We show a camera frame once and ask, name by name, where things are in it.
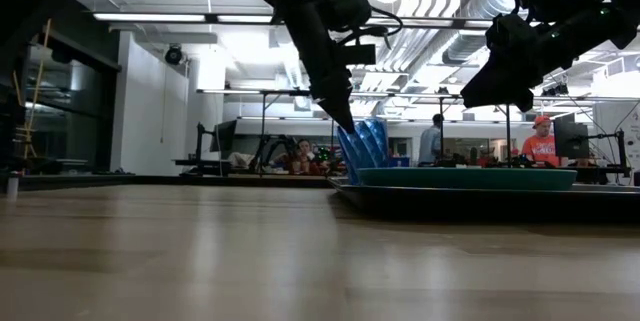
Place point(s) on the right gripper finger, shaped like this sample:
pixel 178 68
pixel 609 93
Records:
pixel 492 78
pixel 492 99

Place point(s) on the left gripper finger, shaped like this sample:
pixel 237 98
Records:
pixel 348 108
pixel 332 108

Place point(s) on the blue ribbed cup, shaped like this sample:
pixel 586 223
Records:
pixel 370 148

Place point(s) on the teal plate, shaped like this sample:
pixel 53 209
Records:
pixel 465 180

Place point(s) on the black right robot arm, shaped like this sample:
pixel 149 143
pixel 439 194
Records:
pixel 600 6

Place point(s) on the black tray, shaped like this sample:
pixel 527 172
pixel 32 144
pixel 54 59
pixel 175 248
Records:
pixel 450 208

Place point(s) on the person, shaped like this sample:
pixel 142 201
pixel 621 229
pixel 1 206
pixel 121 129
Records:
pixel 542 148
pixel 431 143
pixel 303 148

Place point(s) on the blue bin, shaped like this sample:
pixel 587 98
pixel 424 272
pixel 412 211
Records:
pixel 401 162

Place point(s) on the black monitor on stand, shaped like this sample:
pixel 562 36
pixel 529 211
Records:
pixel 225 136

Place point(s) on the background workbench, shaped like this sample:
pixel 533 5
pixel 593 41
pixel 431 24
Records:
pixel 605 175

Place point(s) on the LED light bar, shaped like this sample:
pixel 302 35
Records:
pixel 150 17

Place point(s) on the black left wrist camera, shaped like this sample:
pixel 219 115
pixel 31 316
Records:
pixel 360 54

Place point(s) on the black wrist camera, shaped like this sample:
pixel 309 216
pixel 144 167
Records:
pixel 507 31
pixel 360 54

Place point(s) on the black background rig frame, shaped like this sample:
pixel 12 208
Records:
pixel 508 136
pixel 263 121

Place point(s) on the silver ventilation duct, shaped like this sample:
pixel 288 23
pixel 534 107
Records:
pixel 462 46

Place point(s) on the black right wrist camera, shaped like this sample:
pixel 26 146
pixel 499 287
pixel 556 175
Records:
pixel 507 31

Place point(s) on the white wall poster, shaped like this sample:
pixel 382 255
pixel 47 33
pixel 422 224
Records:
pixel 634 136

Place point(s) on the black hanging camera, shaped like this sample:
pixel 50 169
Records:
pixel 173 55

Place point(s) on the small white post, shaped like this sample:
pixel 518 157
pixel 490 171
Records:
pixel 12 185

